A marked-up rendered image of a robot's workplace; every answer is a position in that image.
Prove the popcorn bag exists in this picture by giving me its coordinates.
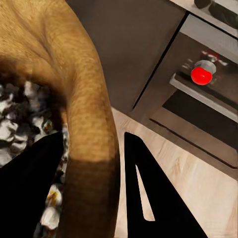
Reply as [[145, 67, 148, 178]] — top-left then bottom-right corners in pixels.
[[0, 0, 121, 238]]

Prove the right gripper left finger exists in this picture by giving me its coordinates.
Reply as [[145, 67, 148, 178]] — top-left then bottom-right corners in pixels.
[[0, 132, 65, 238]]

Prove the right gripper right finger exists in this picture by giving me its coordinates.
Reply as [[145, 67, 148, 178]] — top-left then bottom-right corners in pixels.
[[124, 132, 208, 238]]

